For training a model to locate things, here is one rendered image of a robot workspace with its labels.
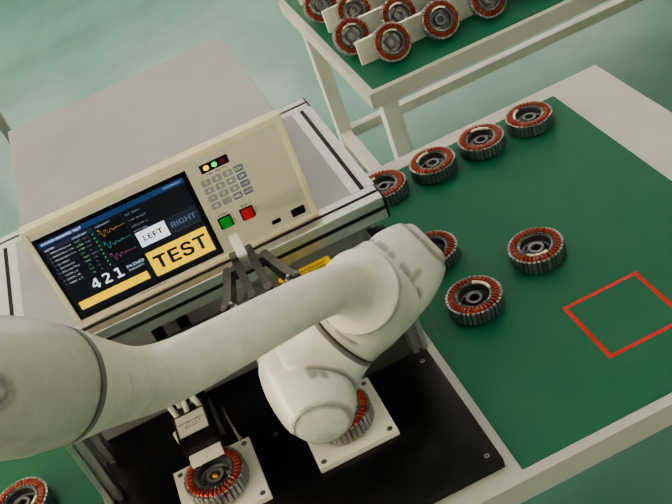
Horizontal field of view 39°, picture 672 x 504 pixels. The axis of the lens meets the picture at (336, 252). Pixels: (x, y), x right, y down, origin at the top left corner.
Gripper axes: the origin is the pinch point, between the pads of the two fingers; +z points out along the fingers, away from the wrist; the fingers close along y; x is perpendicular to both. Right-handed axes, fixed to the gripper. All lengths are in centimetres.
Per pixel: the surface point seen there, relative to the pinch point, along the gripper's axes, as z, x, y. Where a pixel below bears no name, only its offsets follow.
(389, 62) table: 119, -43, 63
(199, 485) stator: -4.7, -36.8, -23.3
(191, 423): 4.0, -31.1, -20.4
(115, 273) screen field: 9.4, 0.1, -19.4
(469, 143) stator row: 59, -40, 60
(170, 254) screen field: 9.4, -1.0, -10.3
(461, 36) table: 115, -43, 85
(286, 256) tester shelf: 6.6, -9.3, 6.6
